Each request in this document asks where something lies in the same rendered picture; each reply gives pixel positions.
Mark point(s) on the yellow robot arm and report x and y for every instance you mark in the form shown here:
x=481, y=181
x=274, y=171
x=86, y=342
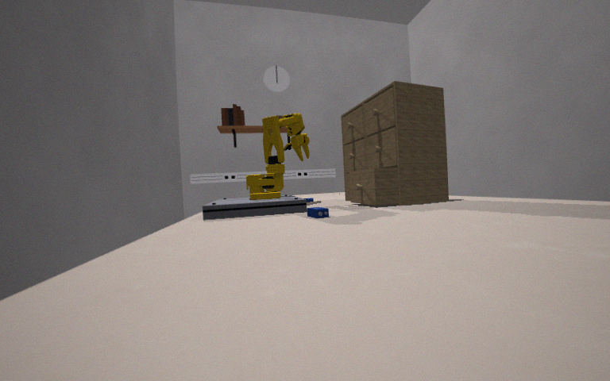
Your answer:
x=274, y=180

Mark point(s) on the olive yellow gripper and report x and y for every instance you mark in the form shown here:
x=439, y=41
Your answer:
x=297, y=142

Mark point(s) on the brown wooden chest of drawers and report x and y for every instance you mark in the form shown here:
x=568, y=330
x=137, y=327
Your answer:
x=420, y=142

